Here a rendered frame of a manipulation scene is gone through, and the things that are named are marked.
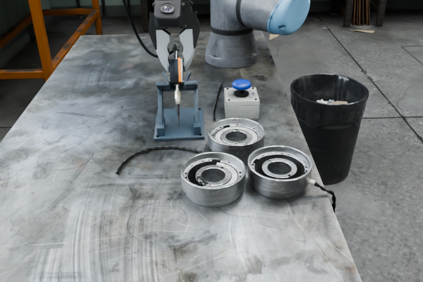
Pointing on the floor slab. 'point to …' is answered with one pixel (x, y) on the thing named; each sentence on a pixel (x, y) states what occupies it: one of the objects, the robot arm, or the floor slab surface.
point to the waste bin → (329, 120)
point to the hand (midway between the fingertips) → (176, 67)
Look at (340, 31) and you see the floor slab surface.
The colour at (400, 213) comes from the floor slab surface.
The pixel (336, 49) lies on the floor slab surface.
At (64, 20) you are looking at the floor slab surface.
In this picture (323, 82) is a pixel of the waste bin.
